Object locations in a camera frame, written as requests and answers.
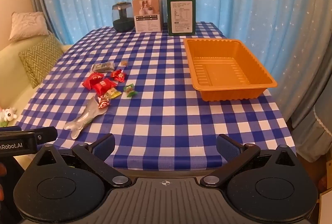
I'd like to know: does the clear plastic wrapper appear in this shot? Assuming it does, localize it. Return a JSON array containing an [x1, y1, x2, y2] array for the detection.
[[63, 97, 109, 140]]

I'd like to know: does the green zigzag cushion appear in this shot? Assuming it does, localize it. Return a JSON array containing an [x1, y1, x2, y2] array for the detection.
[[18, 35, 64, 89]]

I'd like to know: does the person's left hand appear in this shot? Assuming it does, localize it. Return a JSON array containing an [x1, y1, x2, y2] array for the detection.
[[0, 163, 6, 201]]

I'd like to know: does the dark glass humidifier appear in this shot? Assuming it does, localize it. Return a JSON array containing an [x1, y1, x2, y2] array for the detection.
[[112, 2, 137, 33]]

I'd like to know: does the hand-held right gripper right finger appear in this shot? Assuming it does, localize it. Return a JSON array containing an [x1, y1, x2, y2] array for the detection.
[[200, 134, 309, 187]]

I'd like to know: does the white product box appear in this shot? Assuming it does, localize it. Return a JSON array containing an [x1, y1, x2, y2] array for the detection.
[[132, 0, 164, 33]]

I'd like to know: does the shiny red twisted candy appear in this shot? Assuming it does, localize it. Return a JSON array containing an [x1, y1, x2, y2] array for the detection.
[[110, 69, 127, 83]]

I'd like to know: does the white plush toy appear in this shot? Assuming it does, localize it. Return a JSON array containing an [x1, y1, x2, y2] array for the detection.
[[0, 107, 18, 128]]

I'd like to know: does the green carton box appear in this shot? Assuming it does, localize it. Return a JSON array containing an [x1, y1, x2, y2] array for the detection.
[[165, 0, 197, 37]]

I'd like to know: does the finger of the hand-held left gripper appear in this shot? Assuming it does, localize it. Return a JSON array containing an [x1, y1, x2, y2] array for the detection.
[[0, 125, 22, 134], [23, 127, 58, 148]]

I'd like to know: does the light green sofa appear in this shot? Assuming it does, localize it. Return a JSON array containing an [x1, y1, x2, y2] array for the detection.
[[0, 29, 72, 171]]

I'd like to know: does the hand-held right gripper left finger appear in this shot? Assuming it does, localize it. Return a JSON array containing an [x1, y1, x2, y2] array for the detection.
[[26, 134, 132, 187]]

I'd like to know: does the grey printed snack packet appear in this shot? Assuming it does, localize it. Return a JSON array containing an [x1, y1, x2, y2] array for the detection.
[[91, 63, 115, 72]]

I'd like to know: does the white cushion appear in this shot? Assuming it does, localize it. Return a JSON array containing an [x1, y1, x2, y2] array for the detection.
[[9, 11, 50, 41]]

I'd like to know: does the yellow green candy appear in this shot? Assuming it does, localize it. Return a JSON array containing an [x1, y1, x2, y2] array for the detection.
[[105, 88, 122, 99]]

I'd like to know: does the orange plastic tray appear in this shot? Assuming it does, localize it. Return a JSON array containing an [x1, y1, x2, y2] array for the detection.
[[184, 38, 278, 102]]

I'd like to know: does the red pillow candy packet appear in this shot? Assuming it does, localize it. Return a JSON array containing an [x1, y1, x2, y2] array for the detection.
[[92, 79, 118, 96], [82, 72, 105, 90]]

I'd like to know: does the red white patterned candy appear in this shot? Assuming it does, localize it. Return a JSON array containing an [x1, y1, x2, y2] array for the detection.
[[97, 96, 111, 110]]

